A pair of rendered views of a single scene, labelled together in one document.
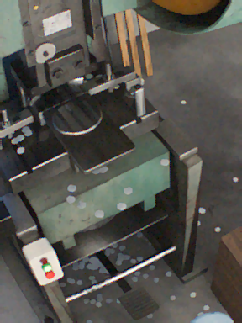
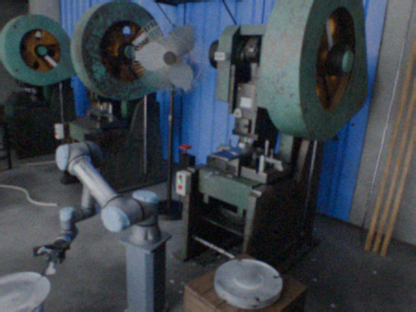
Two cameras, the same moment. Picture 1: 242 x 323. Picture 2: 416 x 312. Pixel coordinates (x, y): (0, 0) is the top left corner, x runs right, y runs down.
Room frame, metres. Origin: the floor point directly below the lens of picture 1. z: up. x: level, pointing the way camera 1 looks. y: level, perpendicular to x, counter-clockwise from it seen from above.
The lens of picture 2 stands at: (0.13, -1.55, 1.27)
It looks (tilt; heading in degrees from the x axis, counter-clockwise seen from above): 16 degrees down; 66
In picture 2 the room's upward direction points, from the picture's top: 4 degrees clockwise
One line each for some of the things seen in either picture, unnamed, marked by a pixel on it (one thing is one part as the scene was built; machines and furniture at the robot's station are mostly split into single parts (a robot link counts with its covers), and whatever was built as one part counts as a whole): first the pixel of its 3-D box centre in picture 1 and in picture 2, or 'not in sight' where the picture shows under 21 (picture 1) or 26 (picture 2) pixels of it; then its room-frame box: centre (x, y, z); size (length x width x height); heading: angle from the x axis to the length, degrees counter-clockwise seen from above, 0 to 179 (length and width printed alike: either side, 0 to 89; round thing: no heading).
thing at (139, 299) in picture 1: (104, 260); (228, 247); (1.02, 0.09, 0.14); 0.59 x 0.10 x 0.05; 26
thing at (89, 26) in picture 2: not in sight; (132, 99); (0.73, 1.87, 0.87); 1.53 x 0.99 x 1.74; 24
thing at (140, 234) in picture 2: not in sight; (146, 227); (0.43, -0.15, 0.50); 0.15 x 0.15 x 0.10
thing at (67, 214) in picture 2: not in sight; (70, 217); (0.09, 0.20, 0.43); 0.11 x 0.08 x 0.11; 31
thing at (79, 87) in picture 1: (58, 99); (249, 151); (1.14, 0.15, 0.76); 0.15 x 0.09 x 0.05; 116
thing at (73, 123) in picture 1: (88, 146); (231, 162); (0.99, 0.08, 0.72); 0.25 x 0.14 x 0.14; 26
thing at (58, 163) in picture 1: (61, 120); (248, 164); (1.15, 0.15, 0.68); 0.45 x 0.30 x 0.06; 116
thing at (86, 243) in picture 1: (76, 202); (244, 216); (1.16, 0.16, 0.31); 0.43 x 0.42 x 0.01; 116
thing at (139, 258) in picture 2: not in sight; (146, 276); (0.43, -0.15, 0.23); 0.19 x 0.19 x 0.45; 41
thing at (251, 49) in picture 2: not in sight; (257, 66); (1.15, 0.15, 1.27); 0.21 x 0.12 x 0.34; 26
